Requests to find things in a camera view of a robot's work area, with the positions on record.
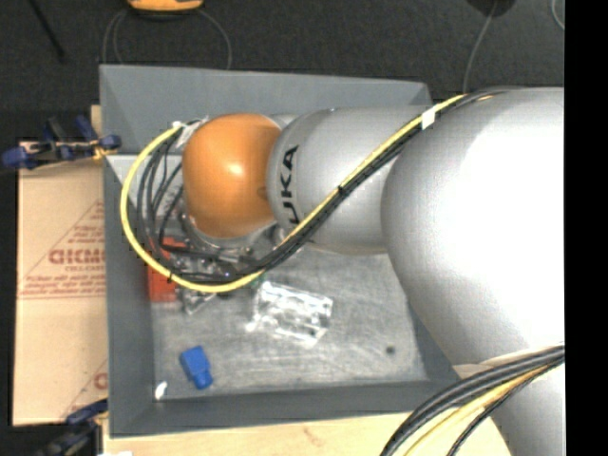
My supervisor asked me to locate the orange-red flat block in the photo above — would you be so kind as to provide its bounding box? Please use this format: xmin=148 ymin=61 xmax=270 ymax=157
xmin=145 ymin=237 xmax=184 ymax=304

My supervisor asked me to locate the small blue block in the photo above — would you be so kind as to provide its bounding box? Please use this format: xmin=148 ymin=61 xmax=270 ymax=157
xmin=178 ymin=345 xmax=215 ymax=391

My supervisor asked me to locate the clear plastic packet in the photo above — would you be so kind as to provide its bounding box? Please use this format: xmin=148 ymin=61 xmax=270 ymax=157
xmin=243 ymin=279 xmax=335 ymax=350

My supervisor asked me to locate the brown cardboard board red print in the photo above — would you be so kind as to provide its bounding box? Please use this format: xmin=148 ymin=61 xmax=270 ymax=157
xmin=11 ymin=104 xmax=111 ymax=428

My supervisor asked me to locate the grey metal bin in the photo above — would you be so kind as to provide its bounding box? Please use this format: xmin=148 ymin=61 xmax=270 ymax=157
xmin=98 ymin=64 xmax=463 ymax=437

